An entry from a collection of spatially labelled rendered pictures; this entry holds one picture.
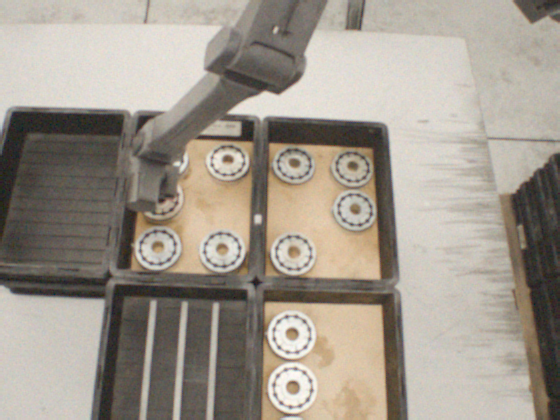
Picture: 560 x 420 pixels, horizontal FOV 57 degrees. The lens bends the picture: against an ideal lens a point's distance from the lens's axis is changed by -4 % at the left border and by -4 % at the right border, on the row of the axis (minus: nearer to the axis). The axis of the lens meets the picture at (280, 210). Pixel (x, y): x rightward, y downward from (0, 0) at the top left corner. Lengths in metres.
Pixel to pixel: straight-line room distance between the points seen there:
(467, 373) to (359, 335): 0.33
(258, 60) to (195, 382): 0.73
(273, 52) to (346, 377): 0.75
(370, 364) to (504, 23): 2.25
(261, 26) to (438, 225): 0.96
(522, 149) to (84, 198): 1.95
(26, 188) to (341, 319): 0.80
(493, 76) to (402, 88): 1.19
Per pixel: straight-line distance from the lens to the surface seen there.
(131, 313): 1.20
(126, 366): 1.18
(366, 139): 1.33
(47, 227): 1.31
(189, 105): 0.79
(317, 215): 1.25
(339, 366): 1.17
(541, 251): 2.08
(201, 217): 1.24
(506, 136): 2.62
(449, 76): 1.74
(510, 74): 2.85
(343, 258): 1.23
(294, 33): 0.64
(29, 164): 1.40
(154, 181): 0.99
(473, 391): 1.39
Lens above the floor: 1.97
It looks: 66 degrees down
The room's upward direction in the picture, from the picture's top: 10 degrees clockwise
